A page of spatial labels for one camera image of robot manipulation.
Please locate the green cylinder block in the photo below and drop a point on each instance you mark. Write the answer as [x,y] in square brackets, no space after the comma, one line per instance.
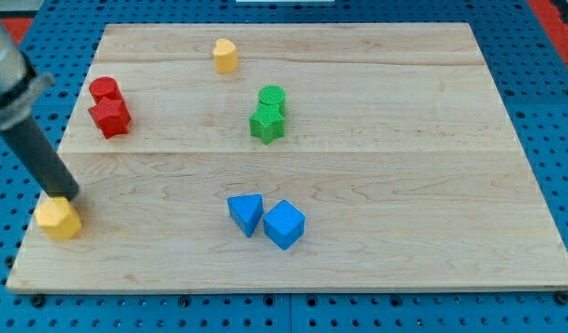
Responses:
[273,95]

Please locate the wooden board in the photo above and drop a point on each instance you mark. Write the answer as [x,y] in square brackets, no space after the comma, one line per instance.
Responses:
[397,149]

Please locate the red star block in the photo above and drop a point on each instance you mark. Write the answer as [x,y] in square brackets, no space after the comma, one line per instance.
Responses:
[111,117]

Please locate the yellow heart block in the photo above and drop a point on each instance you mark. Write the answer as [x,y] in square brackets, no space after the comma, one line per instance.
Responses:
[225,55]

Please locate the red cylinder block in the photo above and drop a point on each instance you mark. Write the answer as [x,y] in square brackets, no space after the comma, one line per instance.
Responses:
[104,87]

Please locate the yellow hexagon block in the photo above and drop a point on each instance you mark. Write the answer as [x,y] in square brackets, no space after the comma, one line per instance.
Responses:
[58,219]

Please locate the blue triangle block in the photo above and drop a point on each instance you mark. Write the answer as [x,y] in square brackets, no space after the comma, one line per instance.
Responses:
[246,210]

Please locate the green star block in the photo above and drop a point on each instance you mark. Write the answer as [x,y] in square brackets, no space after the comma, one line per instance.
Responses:
[267,123]

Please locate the blue cube block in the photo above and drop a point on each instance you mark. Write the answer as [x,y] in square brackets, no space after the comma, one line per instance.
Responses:
[284,224]

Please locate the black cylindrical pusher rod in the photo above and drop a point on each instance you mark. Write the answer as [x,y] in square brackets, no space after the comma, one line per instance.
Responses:
[34,151]

